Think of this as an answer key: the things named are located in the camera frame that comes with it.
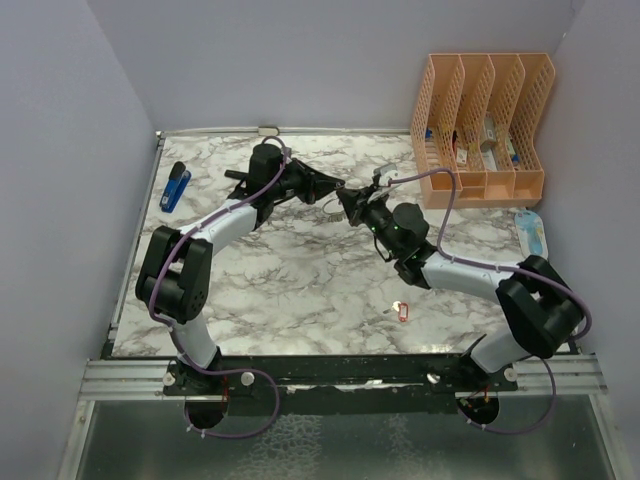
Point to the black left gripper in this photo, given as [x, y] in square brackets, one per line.
[315, 185]

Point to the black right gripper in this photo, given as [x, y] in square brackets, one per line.
[353, 206]

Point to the silver keyring with clips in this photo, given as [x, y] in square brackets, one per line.
[333, 210]

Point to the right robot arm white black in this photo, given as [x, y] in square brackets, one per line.
[540, 311]

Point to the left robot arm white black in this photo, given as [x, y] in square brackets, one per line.
[174, 279]

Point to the white clip on back edge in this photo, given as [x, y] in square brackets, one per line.
[265, 131]

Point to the black orange highlighter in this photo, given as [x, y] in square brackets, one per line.
[236, 175]

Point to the blue black stapler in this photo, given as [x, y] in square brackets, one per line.
[177, 182]

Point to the orange plastic file organizer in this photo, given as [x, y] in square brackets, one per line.
[474, 124]

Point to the blue item in blister pack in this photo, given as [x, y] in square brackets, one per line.
[531, 234]

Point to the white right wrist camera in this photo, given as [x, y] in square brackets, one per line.
[384, 175]

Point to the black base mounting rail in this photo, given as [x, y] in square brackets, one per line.
[332, 384]

